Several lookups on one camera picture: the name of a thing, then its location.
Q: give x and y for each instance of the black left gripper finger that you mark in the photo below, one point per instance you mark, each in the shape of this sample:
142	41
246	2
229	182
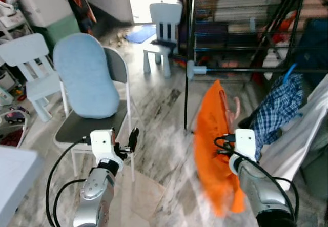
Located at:
134	139

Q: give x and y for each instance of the orange garment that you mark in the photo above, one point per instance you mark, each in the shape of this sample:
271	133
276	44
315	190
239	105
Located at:
210	145

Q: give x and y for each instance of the pink plastic hanger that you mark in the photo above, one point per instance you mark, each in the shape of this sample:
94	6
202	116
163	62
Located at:
234	111

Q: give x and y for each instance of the blue plastic hanger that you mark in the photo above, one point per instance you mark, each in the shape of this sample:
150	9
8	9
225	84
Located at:
288	73

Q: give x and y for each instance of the white folding chair dark seat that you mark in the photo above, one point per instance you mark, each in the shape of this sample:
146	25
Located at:
92	124

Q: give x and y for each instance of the blue plaid shirt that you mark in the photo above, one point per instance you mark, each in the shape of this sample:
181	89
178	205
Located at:
277	109

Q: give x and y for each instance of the white shirt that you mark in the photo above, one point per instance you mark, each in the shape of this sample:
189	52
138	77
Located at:
300	135

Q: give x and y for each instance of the light blue cushion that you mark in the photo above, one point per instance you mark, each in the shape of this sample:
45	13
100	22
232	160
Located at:
84	76

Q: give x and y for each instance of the black metal drying rack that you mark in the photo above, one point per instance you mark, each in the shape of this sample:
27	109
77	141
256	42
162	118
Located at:
230	69

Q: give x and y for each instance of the grey green sofa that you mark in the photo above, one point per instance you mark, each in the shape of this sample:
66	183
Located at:
318	170

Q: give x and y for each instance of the blue floor mat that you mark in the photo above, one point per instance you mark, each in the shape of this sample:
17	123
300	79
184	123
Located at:
139	34

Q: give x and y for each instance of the white plastic folding table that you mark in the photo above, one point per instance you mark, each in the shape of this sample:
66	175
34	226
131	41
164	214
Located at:
15	178

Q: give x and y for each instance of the green storage box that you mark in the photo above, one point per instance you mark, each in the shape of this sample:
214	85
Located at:
64	29

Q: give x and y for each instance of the blue suitcase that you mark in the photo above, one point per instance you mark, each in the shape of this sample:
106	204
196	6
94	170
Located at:
312	47

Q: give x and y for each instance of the white storage box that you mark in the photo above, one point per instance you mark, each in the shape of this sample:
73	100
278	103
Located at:
43	1

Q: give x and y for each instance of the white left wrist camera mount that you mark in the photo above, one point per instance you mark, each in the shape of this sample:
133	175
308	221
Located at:
104	144

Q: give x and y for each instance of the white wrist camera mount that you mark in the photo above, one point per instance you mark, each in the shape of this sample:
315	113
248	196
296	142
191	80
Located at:
245	142
104	144

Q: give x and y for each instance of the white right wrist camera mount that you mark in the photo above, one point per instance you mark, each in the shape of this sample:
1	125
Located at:
245	142

